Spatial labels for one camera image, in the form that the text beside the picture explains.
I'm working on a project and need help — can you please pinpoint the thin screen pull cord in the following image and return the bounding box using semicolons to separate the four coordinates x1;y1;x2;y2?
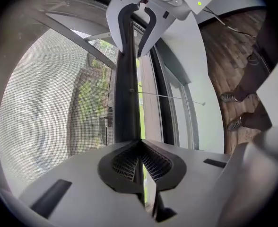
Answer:
129;88;206;106

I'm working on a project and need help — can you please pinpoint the person's leg in dark trousers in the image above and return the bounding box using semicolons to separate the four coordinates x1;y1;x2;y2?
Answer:
233;8;278;102
241;100;273;130

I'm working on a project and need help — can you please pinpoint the black window handle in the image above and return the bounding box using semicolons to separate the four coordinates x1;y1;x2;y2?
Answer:
103;106;114;129

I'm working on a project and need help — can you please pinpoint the grey mesh insect screen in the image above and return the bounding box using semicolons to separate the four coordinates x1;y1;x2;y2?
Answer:
0;20;142;193

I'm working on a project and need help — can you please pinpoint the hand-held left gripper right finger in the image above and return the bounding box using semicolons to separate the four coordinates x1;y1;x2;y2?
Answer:
141;140;231;227

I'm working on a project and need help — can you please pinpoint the grey sneaker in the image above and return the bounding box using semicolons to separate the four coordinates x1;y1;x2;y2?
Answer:
220;92;240;103
227;116;243;131

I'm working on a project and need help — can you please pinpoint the white cable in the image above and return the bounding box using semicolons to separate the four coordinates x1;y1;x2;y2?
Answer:
204;6;258;38

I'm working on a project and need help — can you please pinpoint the dark framed window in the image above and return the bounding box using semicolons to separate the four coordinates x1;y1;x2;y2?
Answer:
13;0;201;151

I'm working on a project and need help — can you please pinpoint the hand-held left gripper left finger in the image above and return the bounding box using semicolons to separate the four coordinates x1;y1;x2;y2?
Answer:
19;140;157;227

